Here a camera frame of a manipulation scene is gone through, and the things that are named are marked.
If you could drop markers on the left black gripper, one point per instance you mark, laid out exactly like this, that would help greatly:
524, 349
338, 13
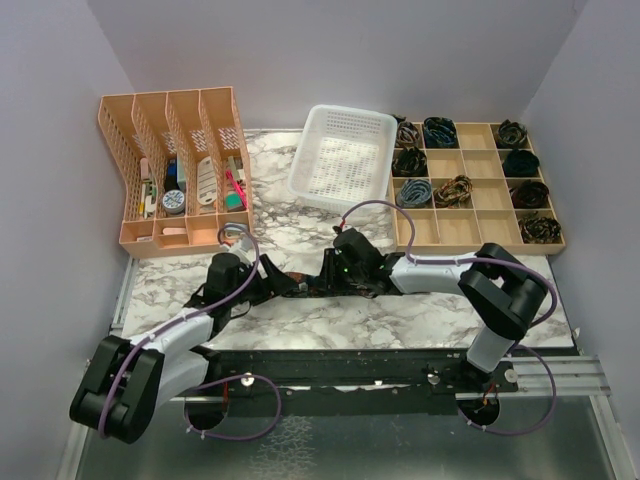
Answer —
275, 282

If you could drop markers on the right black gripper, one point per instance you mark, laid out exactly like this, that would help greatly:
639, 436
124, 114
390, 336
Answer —
328, 275

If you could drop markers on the navy floral tie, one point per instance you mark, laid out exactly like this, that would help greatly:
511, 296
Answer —
317, 286

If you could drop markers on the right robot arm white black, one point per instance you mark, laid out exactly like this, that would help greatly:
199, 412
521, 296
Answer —
505, 293

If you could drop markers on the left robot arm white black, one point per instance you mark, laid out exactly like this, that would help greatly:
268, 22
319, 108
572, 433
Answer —
165, 340

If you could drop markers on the rolled blue grey tie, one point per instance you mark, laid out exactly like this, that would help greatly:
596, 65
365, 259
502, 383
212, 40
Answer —
414, 194

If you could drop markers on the teal eraser block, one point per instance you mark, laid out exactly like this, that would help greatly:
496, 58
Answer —
233, 203

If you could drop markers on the white plastic basket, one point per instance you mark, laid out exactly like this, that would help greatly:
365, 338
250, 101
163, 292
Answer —
343, 158

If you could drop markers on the rolled dark olive tie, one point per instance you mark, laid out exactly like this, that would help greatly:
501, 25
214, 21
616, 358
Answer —
410, 162

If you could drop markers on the rolled gold paisley tie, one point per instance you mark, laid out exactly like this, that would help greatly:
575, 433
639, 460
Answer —
454, 193

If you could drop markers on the round blue patterned tin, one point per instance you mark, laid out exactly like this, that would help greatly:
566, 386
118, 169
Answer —
174, 202

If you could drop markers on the white perforated card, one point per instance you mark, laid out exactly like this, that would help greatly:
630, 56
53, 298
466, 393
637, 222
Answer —
206, 182

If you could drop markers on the wooden compartment tray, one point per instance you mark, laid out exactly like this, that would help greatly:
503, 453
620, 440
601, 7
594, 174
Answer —
488, 217

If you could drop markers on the rolled striped brown tie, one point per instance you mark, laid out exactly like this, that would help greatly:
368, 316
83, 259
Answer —
408, 135

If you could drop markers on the peach file organizer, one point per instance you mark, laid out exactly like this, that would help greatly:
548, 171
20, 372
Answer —
157, 140

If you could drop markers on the rolled teal dark tie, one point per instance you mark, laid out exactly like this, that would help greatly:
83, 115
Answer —
440, 132

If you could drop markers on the rolled black gold tie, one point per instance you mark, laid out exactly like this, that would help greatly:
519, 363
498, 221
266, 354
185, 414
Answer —
536, 229

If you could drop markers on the rolled dark red tie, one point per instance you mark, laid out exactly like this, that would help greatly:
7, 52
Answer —
529, 195

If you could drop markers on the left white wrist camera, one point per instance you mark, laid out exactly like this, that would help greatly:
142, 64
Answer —
241, 246

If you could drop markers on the black metal base rail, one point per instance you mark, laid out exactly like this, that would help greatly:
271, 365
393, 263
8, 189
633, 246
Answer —
264, 396

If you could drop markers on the aluminium frame rail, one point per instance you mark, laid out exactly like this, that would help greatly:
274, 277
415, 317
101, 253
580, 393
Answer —
441, 372

